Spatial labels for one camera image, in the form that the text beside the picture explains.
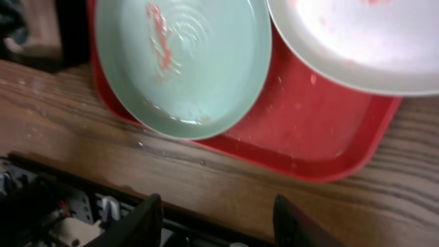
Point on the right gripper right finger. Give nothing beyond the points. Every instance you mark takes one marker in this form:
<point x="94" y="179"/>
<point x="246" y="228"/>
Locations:
<point x="293" y="228"/>

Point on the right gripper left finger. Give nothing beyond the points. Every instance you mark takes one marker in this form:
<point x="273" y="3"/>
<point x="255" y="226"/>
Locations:
<point x="141" y="227"/>

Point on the light green plate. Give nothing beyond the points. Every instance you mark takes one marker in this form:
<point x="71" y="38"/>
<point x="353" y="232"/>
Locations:
<point x="187" y="69"/>

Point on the white plate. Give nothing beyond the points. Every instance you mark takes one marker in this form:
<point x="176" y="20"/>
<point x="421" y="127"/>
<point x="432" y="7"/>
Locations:
<point x="386" y="47"/>

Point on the red plastic tray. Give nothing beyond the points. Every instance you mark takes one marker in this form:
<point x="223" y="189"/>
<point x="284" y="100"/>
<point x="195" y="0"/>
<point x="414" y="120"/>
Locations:
<point x="301" y="124"/>

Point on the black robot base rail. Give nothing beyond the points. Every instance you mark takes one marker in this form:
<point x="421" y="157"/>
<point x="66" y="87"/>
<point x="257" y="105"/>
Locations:
<point x="43" y="206"/>

